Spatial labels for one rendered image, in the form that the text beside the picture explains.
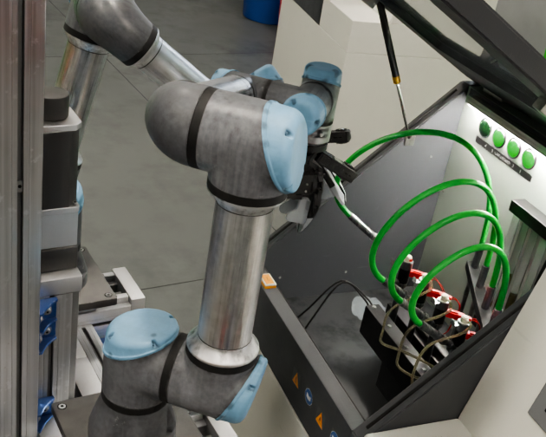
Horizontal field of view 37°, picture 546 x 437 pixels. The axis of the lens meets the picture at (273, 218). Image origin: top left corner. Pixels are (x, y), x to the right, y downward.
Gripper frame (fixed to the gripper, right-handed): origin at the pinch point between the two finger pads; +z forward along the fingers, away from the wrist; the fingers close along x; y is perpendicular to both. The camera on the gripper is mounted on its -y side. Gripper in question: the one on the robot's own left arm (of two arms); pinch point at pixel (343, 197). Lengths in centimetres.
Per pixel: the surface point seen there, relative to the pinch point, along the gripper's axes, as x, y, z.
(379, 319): 0.4, 7.7, 29.7
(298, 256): -21.3, 23.2, 10.3
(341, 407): 29.8, 16.9, 34.5
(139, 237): -182, 135, -11
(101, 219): -188, 151, -28
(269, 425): 2, 46, 41
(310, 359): 17.4, 21.7, 26.0
